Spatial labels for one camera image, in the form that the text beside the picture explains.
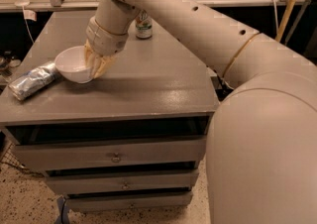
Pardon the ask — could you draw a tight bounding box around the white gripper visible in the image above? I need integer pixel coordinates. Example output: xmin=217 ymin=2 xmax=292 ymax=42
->
xmin=84 ymin=17 xmax=129 ymax=78

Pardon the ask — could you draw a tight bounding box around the white bowl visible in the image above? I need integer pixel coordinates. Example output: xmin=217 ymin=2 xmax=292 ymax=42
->
xmin=54 ymin=46 xmax=92 ymax=83

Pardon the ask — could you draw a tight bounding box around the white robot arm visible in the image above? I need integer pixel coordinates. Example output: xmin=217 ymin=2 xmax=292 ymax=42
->
xmin=87 ymin=0 xmax=317 ymax=224

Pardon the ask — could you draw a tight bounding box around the green white soda can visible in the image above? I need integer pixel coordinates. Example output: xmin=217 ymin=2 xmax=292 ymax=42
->
xmin=135 ymin=10 xmax=153 ymax=40

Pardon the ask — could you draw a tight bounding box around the white tag label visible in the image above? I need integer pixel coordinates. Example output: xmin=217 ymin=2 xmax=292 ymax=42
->
xmin=23 ymin=10 xmax=37 ymax=22

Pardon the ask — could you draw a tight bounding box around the grey drawer cabinet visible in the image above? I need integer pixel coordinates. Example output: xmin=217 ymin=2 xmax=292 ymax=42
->
xmin=0 ymin=7 xmax=221 ymax=224

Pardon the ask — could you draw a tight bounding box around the top grey drawer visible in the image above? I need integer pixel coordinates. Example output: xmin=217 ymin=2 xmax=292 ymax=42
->
xmin=14 ymin=137 xmax=206 ymax=170

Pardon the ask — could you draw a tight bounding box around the grey drawer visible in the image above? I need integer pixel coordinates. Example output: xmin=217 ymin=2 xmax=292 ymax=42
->
xmin=67 ymin=191 xmax=192 ymax=212
xmin=46 ymin=169 xmax=198 ymax=195
xmin=14 ymin=137 xmax=206 ymax=170

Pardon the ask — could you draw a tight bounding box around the middle grey drawer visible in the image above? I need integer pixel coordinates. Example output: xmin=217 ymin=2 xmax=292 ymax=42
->
xmin=46 ymin=169 xmax=198 ymax=195

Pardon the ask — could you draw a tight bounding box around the bottom grey drawer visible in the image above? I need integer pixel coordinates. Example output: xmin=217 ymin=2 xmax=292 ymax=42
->
xmin=67 ymin=191 xmax=192 ymax=212

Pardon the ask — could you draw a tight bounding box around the metal rail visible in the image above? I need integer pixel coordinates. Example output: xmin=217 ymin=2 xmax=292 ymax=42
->
xmin=0 ymin=0 xmax=308 ymax=14

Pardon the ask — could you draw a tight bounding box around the white cable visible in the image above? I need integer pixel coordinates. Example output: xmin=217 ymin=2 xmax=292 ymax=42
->
xmin=267 ymin=0 xmax=280 ymax=31

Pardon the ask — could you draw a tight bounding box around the wooden yellow stick frame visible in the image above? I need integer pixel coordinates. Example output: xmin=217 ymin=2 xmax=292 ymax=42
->
xmin=275 ymin=0 xmax=296 ymax=42

